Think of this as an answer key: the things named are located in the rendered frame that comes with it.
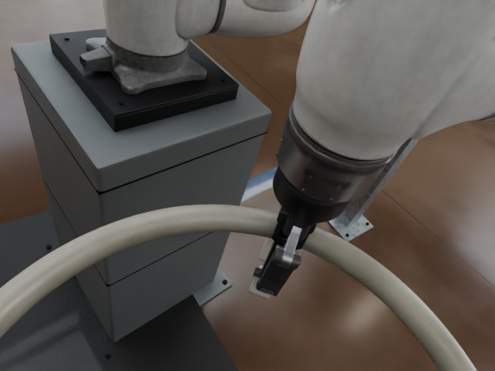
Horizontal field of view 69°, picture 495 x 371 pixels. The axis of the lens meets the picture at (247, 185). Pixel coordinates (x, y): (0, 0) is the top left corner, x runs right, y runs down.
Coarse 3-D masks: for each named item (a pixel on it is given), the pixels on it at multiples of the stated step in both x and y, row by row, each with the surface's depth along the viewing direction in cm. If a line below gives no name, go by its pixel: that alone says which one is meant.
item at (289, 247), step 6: (294, 228) 35; (300, 228) 34; (294, 234) 35; (288, 240) 34; (294, 240) 34; (276, 246) 35; (288, 246) 34; (294, 246) 34; (288, 252) 34; (294, 252) 34; (282, 258) 34; (288, 258) 34; (282, 264) 35; (288, 264) 34
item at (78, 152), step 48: (48, 48) 76; (48, 96) 66; (240, 96) 80; (48, 144) 79; (96, 144) 61; (144, 144) 63; (192, 144) 69; (240, 144) 80; (48, 192) 103; (96, 192) 62; (144, 192) 69; (192, 192) 81; (240, 192) 97; (192, 240) 98; (96, 288) 98; (144, 288) 100; (192, 288) 126
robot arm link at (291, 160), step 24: (288, 120) 28; (288, 144) 29; (312, 144) 26; (288, 168) 29; (312, 168) 27; (336, 168) 26; (360, 168) 26; (312, 192) 29; (336, 192) 29; (360, 192) 29
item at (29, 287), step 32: (128, 224) 36; (160, 224) 37; (192, 224) 38; (224, 224) 39; (256, 224) 39; (64, 256) 33; (96, 256) 34; (320, 256) 40; (352, 256) 39; (0, 288) 30; (32, 288) 31; (384, 288) 37; (0, 320) 29; (416, 320) 36; (448, 352) 34
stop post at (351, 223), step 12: (408, 144) 133; (396, 156) 138; (384, 168) 144; (396, 168) 147; (384, 180) 150; (372, 192) 153; (348, 204) 165; (360, 204) 159; (348, 216) 167; (360, 216) 171; (336, 228) 168; (348, 228) 170; (360, 228) 172; (348, 240) 165
